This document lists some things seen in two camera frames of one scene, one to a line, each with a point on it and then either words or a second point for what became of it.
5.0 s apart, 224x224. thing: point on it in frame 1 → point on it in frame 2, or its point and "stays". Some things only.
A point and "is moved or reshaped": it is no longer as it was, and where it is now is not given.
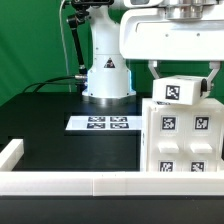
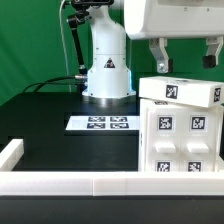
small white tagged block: x=178 y=89 is moved or reshaped
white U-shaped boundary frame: x=102 y=183 stays
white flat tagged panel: x=105 y=123 stays
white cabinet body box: x=182 y=137 stays
